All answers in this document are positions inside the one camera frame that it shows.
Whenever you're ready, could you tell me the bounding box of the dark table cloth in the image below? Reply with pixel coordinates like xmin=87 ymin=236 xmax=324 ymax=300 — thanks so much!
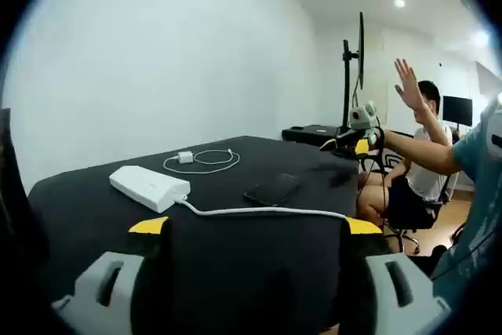
xmin=27 ymin=135 xmax=393 ymax=335

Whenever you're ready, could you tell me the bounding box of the black phone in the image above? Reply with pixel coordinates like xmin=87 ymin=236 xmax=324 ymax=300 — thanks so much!
xmin=243 ymin=173 xmax=307 ymax=207

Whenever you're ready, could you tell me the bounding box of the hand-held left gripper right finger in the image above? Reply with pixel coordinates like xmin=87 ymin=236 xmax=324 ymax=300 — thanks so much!
xmin=339 ymin=217 xmax=452 ymax=335

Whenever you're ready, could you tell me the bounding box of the white charging cable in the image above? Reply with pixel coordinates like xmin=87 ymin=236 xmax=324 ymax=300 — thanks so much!
xmin=162 ymin=148 xmax=242 ymax=174

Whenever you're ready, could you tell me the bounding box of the small black monitor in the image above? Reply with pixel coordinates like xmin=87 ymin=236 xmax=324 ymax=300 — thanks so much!
xmin=442 ymin=95 xmax=474 ymax=126

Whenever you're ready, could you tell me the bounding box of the white power bank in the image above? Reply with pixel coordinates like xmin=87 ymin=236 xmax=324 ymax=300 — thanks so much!
xmin=108 ymin=166 xmax=192 ymax=213

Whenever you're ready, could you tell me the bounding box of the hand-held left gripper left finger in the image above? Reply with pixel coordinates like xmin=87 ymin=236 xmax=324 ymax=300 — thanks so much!
xmin=50 ymin=216 xmax=177 ymax=335

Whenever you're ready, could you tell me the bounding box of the black flat case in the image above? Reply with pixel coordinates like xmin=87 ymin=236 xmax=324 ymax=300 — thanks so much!
xmin=281 ymin=124 xmax=340 ymax=146

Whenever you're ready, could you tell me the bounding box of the white power strip cable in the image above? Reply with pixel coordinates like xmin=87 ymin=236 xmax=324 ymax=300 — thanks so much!
xmin=179 ymin=193 xmax=356 ymax=223

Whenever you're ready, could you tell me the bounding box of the black monitor stand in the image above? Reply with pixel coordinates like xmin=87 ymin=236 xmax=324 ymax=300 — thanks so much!
xmin=341 ymin=39 xmax=360 ymax=129

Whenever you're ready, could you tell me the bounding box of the black office chair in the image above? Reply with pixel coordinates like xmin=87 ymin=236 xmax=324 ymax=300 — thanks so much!
xmin=376 ymin=146 xmax=460 ymax=256

